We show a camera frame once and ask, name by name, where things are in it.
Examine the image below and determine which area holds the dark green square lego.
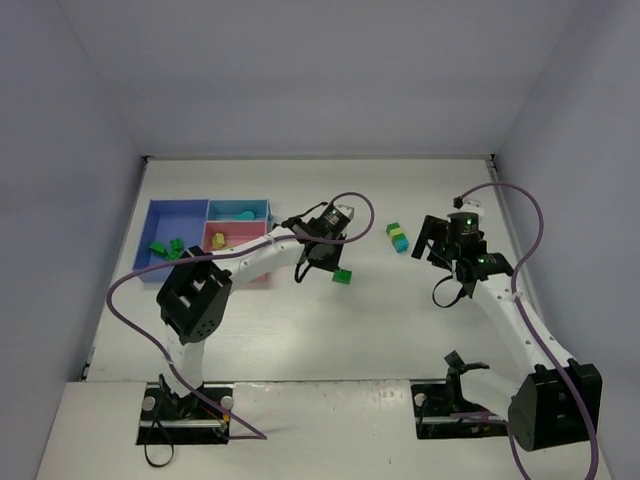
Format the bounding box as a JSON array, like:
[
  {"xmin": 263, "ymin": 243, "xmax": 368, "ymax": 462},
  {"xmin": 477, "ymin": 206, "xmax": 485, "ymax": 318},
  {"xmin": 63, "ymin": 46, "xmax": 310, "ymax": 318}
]
[{"xmin": 170, "ymin": 238, "xmax": 184, "ymax": 253}]

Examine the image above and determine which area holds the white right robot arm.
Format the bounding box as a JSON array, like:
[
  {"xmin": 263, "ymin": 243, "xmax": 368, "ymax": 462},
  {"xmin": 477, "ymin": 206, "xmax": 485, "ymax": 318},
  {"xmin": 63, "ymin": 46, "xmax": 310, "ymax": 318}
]
[{"xmin": 411, "ymin": 201, "xmax": 602, "ymax": 452}]

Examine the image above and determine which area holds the pink plastic bin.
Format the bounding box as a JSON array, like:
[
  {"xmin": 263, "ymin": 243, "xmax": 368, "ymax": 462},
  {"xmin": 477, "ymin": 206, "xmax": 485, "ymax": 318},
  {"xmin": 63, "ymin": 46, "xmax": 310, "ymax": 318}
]
[{"xmin": 201, "ymin": 221, "xmax": 270, "ymax": 253}]

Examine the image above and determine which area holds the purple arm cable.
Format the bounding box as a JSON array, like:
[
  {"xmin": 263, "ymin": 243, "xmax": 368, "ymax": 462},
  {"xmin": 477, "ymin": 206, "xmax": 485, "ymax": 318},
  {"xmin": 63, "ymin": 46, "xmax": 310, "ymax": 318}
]
[
  {"xmin": 452, "ymin": 182, "xmax": 601, "ymax": 480},
  {"xmin": 106, "ymin": 190, "xmax": 376, "ymax": 441}
]

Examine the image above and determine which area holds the dark green sloped lego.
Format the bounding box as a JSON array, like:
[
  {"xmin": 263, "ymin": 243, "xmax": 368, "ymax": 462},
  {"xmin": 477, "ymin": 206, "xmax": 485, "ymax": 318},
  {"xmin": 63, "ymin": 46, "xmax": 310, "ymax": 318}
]
[{"xmin": 148, "ymin": 241, "xmax": 168, "ymax": 258}]

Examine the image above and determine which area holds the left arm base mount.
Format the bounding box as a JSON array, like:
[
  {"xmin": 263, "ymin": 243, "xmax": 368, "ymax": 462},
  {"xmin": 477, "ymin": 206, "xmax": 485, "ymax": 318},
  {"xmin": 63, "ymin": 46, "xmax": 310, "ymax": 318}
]
[{"xmin": 136, "ymin": 384, "xmax": 231, "ymax": 446}]

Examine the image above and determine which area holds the teal rounded lego piece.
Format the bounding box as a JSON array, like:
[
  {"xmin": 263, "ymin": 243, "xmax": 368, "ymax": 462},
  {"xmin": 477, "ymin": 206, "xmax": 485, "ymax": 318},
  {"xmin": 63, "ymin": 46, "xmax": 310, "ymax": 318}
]
[{"xmin": 235, "ymin": 210, "xmax": 256, "ymax": 221}]

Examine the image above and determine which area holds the pale yellow lego brick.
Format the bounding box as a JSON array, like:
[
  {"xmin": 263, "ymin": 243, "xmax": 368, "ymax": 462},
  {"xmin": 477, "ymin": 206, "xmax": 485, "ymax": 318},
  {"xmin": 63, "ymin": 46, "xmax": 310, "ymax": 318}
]
[{"xmin": 211, "ymin": 232, "xmax": 226, "ymax": 250}]

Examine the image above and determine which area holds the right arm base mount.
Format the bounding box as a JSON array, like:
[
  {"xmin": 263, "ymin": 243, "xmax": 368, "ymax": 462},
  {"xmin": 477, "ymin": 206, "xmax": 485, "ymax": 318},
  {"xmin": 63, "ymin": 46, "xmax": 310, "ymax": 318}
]
[{"xmin": 410, "ymin": 380, "xmax": 507, "ymax": 440}]

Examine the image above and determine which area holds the teal plastic bin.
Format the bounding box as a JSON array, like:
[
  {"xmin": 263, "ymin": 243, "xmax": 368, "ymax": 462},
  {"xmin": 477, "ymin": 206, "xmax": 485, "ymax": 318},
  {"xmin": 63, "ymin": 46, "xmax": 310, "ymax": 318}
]
[{"xmin": 207, "ymin": 199, "xmax": 273, "ymax": 223}]

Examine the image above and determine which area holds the blue plastic bin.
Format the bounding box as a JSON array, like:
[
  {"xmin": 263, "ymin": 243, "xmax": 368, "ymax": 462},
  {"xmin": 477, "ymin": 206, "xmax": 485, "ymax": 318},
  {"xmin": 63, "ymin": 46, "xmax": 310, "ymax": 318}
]
[{"xmin": 132, "ymin": 199, "xmax": 209, "ymax": 270}]

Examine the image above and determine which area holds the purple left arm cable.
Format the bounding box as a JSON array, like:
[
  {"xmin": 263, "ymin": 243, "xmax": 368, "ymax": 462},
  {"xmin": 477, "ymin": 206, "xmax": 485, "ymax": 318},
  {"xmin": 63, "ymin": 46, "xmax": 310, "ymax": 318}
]
[{"xmin": 106, "ymin": 190, "xmax": 376, "ymax": 441}]

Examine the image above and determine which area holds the green yellow teal lego cluster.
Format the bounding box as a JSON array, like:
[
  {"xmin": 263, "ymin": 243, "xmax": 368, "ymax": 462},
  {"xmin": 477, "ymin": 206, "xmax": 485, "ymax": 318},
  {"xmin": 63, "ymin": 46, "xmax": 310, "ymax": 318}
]
[{"xmin": 385, "ymin": 222, "xmax": 409, "ymax": 253}]

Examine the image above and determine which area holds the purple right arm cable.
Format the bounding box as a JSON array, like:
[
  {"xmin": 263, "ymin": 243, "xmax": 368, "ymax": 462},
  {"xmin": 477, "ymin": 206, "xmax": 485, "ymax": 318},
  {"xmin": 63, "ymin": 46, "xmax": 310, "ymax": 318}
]
[{"xmin": 452, "ymin": 182, "xmax": 601, "ymax": 480}]

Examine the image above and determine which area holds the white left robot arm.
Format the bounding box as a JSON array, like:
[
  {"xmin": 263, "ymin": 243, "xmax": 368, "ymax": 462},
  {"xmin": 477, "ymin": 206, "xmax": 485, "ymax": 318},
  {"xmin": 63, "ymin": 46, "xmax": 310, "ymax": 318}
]
[{"xmin": 156, "ymin": 204, "xmax": 355, "ymax": 399}]

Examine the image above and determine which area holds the green yellow sloped lego stack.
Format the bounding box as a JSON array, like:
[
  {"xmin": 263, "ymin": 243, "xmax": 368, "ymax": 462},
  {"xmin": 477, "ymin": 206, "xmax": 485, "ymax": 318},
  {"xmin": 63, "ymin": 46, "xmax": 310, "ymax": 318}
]
[{"xmin": 332, "ymin": 269, "xmax": 352, "ymax": 285}]

